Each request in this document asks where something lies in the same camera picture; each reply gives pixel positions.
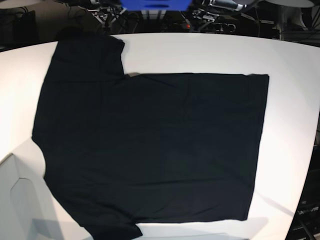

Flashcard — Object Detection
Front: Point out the black T-shirt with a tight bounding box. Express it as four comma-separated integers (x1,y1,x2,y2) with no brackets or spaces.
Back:
32,35,270,240

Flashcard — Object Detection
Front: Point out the blue plastic bin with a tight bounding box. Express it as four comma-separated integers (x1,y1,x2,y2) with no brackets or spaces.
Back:
120,0,192,11

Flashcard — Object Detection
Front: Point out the white box at table corner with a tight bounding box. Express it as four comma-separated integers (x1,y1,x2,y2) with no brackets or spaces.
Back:
0,152,63,240

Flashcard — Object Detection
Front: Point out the robot arm image left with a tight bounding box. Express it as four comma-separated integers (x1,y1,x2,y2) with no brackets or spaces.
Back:
55,0,127,32

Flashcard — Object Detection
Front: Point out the black equipment at right edge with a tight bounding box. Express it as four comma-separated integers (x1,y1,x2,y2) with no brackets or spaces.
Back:
286,161,320,240

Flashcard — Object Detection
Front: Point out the black power strip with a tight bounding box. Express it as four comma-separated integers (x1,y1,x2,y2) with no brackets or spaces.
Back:
173,22,236,34

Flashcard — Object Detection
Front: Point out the robot arm image right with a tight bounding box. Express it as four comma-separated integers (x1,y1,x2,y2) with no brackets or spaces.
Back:
192,0,259,22

